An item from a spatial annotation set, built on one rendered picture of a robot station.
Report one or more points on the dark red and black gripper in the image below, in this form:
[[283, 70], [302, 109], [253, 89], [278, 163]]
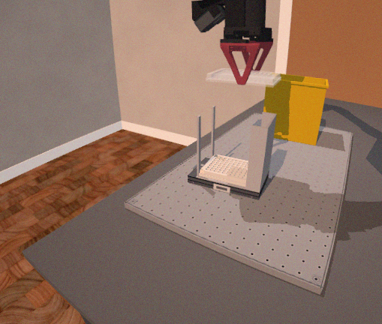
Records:
[[255, 20]]

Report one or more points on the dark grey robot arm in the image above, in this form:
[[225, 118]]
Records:
[[207, 13]]

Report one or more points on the translucent white well plate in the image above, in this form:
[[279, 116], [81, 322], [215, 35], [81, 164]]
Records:
[[256, 78]]

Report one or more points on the yellow open-top bin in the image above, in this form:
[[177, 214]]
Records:
[[299, 107]]

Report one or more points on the beige well plate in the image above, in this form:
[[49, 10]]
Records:
[[226, 169]]

